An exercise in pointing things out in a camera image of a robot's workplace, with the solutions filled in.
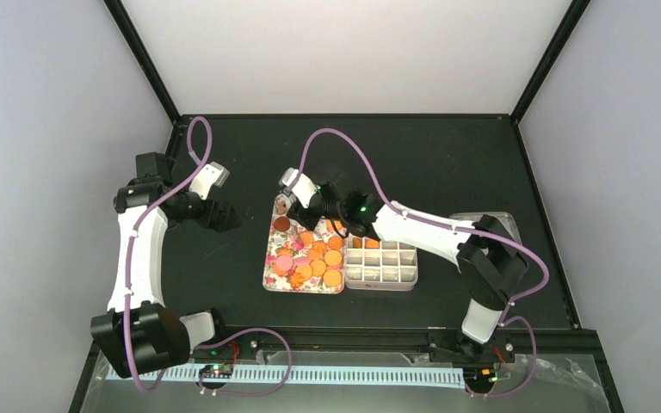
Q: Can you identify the floral cookie tray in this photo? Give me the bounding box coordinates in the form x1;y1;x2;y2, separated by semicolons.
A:
262;194;347;294

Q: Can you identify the pink divided cookie tin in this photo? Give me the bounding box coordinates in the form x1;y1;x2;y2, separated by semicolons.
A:
343;236;418;292

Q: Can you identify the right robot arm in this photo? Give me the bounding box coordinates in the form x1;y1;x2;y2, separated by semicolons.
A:
282;182;528;361

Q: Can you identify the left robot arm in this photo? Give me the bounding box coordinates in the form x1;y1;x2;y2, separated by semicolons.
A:
90;152;240;379

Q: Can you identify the brown flower cookie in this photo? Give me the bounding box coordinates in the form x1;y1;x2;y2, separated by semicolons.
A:
275;197;288;215

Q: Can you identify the dark brown round cookie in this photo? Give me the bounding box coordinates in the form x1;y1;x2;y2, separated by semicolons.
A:
273;216;291;232

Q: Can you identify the pink sandwich cookie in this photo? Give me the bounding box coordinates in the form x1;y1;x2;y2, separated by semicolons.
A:
274;255;294;273

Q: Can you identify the clear plastic tin lid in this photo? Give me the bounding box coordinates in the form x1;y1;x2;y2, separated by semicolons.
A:
449;212;528;273

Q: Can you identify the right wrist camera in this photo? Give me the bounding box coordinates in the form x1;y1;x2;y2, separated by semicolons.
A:
279;168;318;208

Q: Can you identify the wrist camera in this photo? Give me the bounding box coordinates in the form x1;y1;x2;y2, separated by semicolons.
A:
188;162;230;200
279;168;318;208

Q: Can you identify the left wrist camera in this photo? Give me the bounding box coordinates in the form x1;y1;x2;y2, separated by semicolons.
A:
188;162;230;200

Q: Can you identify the white slotted cable duct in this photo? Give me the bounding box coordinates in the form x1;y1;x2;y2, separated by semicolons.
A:
104;362;468;390

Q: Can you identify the black frame post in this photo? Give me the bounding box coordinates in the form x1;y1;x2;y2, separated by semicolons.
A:
103;0;181;124

